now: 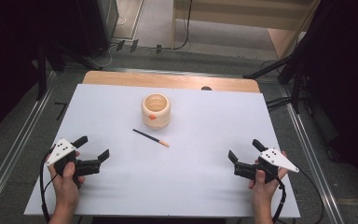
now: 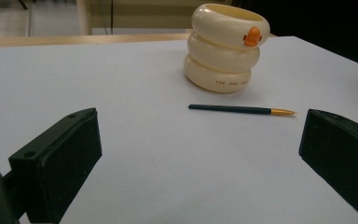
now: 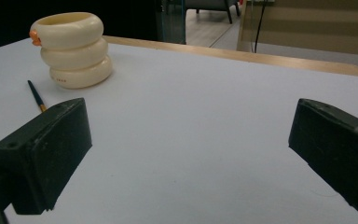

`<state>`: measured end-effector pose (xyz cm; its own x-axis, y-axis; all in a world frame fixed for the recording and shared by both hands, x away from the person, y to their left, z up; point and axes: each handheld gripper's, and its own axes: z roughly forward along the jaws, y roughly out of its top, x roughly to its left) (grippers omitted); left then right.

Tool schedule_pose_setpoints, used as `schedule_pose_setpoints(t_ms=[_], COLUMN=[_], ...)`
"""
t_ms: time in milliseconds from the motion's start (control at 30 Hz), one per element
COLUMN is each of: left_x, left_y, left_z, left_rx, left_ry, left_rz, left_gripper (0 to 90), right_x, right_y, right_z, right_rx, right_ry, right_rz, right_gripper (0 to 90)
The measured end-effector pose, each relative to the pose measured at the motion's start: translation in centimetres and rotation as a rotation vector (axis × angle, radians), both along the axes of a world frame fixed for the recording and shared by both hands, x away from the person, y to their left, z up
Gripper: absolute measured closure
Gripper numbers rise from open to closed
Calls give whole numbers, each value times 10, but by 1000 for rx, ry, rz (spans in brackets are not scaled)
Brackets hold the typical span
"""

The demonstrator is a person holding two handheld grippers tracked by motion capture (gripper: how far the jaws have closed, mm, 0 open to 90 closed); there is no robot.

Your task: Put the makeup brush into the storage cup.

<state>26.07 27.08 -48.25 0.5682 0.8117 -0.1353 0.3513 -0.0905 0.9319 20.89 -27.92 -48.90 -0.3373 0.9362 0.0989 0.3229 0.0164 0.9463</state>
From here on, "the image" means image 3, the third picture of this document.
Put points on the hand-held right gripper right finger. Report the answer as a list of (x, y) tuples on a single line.
[(338, 149)]

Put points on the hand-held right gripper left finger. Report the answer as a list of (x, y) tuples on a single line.
[(46, 152)]

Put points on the dark pencil with gold band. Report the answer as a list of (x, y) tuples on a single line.
[(36, 95)]

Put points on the cream ringed pen holder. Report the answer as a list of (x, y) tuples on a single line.
[(73, 49)]

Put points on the beige striped panel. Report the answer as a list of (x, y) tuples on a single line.
[(310, 26)]

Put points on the dark chair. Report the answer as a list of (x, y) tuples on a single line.
[(215, 6)]

